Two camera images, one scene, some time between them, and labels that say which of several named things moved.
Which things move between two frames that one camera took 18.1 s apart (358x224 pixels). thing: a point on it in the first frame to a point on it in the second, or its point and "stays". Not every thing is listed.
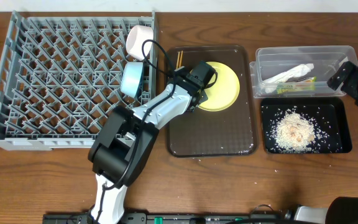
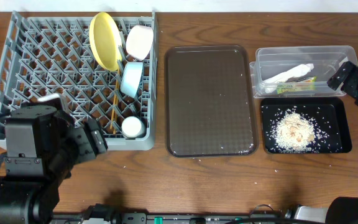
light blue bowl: (130, 78) stays
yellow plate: (223, 93) to (105, 43)
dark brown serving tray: (199, 132) stays
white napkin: (271, 84) stays
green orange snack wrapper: (304, 84) stays
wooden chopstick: (181, 58) to (116, 104)
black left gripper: (198, 101) to (89, 140)
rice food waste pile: (294, 132) stays
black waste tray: (306, 125) stays
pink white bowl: (135, 38) stays
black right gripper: (350, 86) stays
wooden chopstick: (178, 61) to (115, 98)
